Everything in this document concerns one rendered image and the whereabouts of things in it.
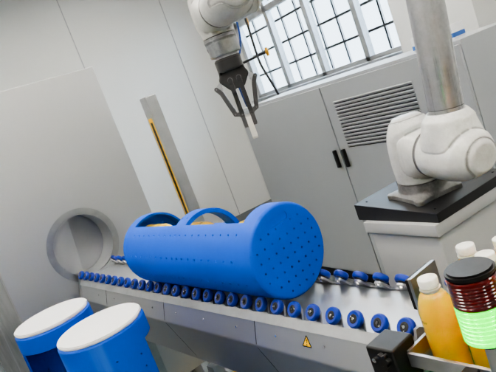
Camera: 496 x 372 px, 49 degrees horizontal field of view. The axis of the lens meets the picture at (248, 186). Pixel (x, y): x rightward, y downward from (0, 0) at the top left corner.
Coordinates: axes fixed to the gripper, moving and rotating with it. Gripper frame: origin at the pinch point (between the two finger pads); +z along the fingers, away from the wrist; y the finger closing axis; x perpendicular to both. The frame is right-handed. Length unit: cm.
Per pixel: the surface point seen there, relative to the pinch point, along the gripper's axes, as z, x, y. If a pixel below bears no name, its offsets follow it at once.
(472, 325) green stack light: 26, 90, -20
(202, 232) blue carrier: 27.3, -12.8, 26.6
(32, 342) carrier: 46, -23, 99
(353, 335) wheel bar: 54, 31, -7
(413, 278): 41, 39, -23
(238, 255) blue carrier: 32.7, 6.0, 15.9
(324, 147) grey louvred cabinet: 46, -209, -35
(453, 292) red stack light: 22, 89, -19
